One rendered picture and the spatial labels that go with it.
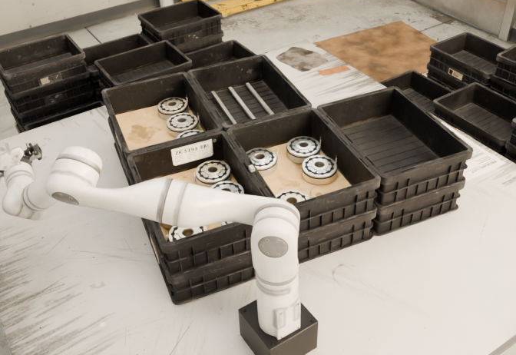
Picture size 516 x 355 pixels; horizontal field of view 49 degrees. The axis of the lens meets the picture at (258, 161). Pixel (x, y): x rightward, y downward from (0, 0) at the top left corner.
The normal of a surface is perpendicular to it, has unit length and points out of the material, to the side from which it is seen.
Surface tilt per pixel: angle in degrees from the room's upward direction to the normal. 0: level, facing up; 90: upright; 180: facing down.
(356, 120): 90
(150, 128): 0
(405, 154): 0
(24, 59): 90
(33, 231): 0
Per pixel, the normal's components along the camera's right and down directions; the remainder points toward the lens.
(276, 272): -0.10, 0.61
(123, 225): -0.04, -0.79
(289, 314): 0.53, 0.50
